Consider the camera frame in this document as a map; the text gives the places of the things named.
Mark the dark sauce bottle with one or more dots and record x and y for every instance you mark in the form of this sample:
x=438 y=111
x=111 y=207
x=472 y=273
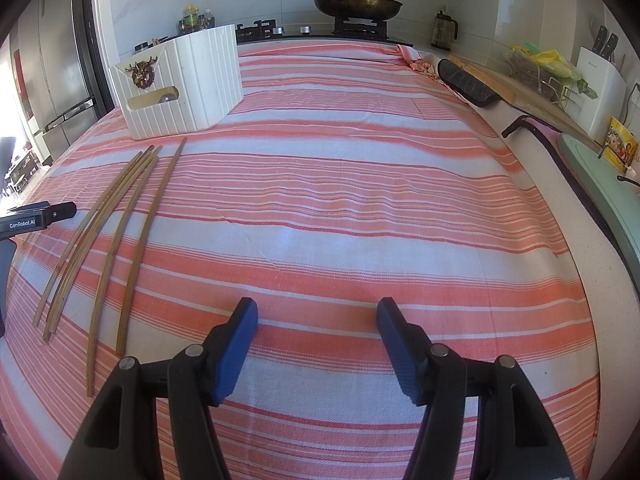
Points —
x=207 y=19

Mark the pink mat with black trim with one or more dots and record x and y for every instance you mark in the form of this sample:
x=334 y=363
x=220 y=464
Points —
x=555 y=150

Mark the green cutting board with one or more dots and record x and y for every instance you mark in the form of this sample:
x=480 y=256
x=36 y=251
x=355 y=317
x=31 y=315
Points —
x=605 y=190

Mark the yellow printed box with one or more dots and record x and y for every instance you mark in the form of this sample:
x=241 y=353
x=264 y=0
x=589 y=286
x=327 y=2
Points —
x=622 y=142

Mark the yellow plastic bag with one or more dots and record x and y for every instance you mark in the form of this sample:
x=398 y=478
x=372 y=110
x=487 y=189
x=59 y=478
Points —
x=552 y=62

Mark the grey refrigerator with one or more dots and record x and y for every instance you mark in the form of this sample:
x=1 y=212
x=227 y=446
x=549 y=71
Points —
x=55 y=85

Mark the yellow cap oil bottle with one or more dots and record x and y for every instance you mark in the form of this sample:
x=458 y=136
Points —
x=190 y=17

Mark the black gas cooktop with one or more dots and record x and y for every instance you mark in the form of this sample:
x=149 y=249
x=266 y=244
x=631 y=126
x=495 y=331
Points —
x=300 y=32

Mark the white knife block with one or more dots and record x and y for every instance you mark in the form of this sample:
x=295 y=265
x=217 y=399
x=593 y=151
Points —
x=602 y=95

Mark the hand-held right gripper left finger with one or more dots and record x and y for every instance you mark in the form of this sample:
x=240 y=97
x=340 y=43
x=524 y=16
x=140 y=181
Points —
x=235 y=350

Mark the white ribbed utensil box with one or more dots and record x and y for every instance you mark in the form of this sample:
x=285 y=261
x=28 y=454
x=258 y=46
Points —
x=200 y=85

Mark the red wall hanging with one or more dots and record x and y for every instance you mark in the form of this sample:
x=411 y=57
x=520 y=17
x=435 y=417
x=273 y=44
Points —
x=17 y=80

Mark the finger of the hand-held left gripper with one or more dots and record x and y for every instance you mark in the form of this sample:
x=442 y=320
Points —
x=62 y=211

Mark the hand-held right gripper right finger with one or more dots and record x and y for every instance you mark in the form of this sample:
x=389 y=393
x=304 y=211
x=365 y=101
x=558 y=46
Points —
x=400 y=355

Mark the dark glass pitcher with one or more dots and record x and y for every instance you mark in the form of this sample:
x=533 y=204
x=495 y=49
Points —
x=442 y=30

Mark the pink striped tablecloth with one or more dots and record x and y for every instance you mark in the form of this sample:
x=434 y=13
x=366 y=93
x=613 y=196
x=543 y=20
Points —
x=325 y=210

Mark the black oblong pad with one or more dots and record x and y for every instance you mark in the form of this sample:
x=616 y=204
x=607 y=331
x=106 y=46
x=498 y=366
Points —
x=467 y=82

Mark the wooden cutting board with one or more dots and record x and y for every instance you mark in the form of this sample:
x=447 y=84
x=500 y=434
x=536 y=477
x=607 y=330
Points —
x=530 y=100

